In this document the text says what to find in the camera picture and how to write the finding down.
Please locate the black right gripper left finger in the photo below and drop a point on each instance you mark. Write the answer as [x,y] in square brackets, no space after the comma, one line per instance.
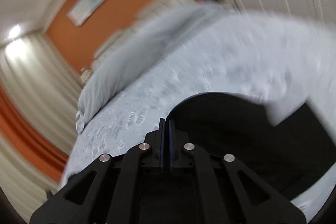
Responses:
[138,194]

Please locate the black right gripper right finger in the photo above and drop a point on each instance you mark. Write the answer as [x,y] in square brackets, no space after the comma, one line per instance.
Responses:
[198,190]

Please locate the black pants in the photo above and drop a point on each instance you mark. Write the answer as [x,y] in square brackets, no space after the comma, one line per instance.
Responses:
[290,157]

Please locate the beige and orange curtain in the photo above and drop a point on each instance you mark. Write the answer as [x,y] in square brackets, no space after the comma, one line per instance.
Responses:
[39,95]

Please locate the white butterfly pattern bedspread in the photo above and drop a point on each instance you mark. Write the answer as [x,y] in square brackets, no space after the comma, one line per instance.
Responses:
[269,60]

